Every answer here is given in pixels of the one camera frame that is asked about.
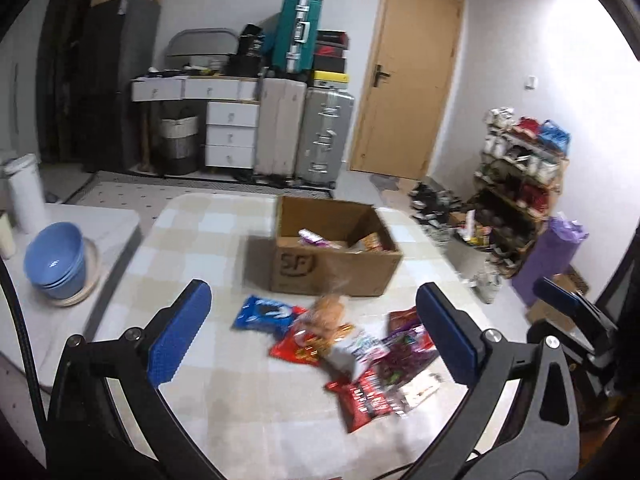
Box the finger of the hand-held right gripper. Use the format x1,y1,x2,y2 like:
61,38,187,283
532,276,621,341

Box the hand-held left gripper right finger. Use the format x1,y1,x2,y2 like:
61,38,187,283
400,282,582,480

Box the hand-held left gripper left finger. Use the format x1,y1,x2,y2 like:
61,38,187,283
45,280,232,480

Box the maroon snack packet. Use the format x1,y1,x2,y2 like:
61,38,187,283
388,307,427,342

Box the dark purple snack packet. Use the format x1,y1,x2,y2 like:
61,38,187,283
375,337,440,392

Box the small white red packet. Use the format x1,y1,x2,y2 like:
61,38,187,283
395,375,444,414

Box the white grey snack packet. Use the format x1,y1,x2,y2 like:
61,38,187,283
325,332,390,379

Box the red black-print snack packet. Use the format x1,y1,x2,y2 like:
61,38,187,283
325,370,397,434

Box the clear bread packet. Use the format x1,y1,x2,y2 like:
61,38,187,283
300,294,357,346

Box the brown cardboard box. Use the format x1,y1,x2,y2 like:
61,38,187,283
270,196,404,297

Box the open cardboard box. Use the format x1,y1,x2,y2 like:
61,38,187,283
527,270,592,328

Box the purple bag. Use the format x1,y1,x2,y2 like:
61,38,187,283
511,214,587,307

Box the white sneakers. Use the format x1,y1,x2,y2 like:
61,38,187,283
472,269,503,305

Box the small white bin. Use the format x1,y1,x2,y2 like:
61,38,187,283
446,210,494,287

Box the blue cookie packet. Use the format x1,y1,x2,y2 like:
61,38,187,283
231,295,308,337

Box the beige plate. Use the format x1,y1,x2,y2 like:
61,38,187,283
50,237,104,309

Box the wooden shoe rack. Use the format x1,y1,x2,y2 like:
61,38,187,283
472,107,571,279

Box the red cookie packet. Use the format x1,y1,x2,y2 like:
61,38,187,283
270,327,346,367

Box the brown orange snack packet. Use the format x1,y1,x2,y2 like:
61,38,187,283
350,232,396,254

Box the pile of shoes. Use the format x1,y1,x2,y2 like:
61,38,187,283
407,180,467,241

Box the patterned rug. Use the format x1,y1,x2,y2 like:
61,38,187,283
65,170,336,227

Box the stack of blue bowls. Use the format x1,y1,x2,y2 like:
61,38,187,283
24,222,87,301

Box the grey door mat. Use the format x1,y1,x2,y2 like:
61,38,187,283
370,174,419,194

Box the pink white snack packet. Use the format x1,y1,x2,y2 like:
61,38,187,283
298,228,334,249

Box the woven laundry basket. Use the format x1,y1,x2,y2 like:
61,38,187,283
159,116,201,176

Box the white drawer desk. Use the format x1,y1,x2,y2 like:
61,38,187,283
131,74,261,171

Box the white trash can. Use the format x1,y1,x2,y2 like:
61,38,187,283
2,154,49,234

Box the beige suitcase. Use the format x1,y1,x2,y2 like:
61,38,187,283
254,77,308,179

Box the silver suitcase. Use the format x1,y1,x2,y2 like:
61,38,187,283
295,87,356,189

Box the dark grey cabinet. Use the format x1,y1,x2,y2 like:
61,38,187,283
82,0,162,174

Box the wooden door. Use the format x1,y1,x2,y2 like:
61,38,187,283
349,0,466,181

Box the yellow black shoe box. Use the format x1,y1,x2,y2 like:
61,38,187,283
312,70,351,89

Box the grey rounded folding table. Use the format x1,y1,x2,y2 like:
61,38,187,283
165,28,239,69

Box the black bag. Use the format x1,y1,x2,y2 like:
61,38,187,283
234,23,266,62

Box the black red shoe boxes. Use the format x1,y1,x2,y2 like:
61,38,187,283
314,30,350,74

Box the teal suitcase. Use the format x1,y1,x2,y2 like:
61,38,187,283
272,0,324,77

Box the black cable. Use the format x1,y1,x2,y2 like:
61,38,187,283
0,259,52,413

